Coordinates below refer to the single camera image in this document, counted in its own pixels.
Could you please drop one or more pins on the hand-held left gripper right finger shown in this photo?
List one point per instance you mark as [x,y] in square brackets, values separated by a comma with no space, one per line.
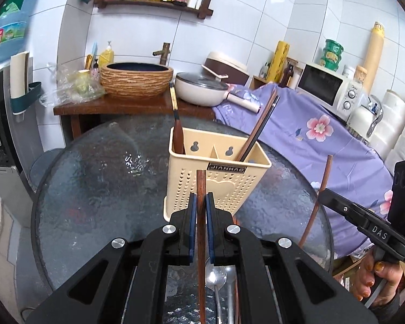
[210,222]

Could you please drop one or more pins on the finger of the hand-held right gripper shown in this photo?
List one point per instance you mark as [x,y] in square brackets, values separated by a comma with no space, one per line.
[346,211]

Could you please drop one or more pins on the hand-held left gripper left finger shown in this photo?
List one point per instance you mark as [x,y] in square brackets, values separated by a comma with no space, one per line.
[192,222]

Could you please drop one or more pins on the cream plastic utensil holder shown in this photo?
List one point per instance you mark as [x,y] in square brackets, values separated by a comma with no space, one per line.
[239,182]

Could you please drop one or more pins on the dark chopstick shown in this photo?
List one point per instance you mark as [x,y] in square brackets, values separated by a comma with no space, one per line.
[262,129]

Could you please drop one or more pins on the black chopstick gold tip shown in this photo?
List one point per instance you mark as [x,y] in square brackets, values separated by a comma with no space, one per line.
[174,98]

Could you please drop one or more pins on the person's right forearm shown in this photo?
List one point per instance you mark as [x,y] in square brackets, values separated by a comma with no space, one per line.
[398,310]

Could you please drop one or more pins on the person's right hand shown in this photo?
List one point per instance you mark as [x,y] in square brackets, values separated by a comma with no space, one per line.
[362,276]

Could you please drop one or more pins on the stack of white paper rolls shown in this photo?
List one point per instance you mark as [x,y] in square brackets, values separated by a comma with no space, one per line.
[398,125]

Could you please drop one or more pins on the purple floral cloth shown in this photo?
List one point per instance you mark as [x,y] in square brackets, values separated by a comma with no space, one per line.
[307,135]

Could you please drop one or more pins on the white thermos kettle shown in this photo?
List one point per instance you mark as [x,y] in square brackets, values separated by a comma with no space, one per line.
[364,118]

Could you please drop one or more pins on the white microwave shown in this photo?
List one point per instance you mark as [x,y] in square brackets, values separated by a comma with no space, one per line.
[324,87]

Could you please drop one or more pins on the white frying pan with lid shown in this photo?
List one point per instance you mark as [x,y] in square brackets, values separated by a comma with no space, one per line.
[199,89]

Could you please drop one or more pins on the wooden side table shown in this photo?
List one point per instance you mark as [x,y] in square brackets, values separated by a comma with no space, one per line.
[121,106]

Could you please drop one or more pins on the yellow lidded jar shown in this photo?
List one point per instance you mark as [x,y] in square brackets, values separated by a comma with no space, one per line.
[360,73]

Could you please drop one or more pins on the small white jar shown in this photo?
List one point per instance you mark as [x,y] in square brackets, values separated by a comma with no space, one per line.
[348,71]

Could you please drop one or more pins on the brown glass bottle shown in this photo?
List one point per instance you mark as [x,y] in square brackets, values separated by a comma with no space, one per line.
[287,76]

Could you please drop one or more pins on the wooden box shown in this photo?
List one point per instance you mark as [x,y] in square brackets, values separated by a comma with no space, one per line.
[258,81]

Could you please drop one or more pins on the white rice paddle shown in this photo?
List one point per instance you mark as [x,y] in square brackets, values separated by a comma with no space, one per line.
[214,72]

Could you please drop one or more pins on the woven sink basin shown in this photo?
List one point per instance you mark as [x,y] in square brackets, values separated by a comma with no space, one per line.
[135,82]

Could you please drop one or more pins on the brown white rice cooker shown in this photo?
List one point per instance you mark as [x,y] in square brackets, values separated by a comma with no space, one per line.
[227,67]

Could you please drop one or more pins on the tall yellow paper cup stack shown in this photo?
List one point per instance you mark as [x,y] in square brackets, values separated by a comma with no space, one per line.
[374,54]

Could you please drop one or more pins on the small clear bottle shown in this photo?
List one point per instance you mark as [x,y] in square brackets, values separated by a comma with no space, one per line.
[263,71]

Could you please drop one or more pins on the yellow wrapped roll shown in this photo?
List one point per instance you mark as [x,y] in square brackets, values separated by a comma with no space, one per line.
[278,62]

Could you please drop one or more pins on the bronze faucet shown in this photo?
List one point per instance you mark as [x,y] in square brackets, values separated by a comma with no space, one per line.
[163,54]

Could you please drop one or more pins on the small patterned bottle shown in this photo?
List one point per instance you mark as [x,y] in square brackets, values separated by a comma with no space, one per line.
[96,71]

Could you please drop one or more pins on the clear plastic bag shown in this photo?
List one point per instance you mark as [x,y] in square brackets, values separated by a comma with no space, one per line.
[74,86]

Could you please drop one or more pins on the yellow soap bottle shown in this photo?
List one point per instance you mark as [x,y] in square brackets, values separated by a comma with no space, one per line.
[106,59]

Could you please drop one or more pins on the green cup holder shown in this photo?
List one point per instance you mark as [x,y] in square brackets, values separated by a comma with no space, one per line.
[27,98]

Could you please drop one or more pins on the grey water dispenser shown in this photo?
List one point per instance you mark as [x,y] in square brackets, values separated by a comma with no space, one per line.
[3,135]

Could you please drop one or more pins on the white paper cup stack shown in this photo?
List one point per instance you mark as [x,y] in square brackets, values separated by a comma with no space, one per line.
[18,74]

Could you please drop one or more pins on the blue water jug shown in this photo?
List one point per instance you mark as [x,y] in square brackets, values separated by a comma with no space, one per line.
[6,23]

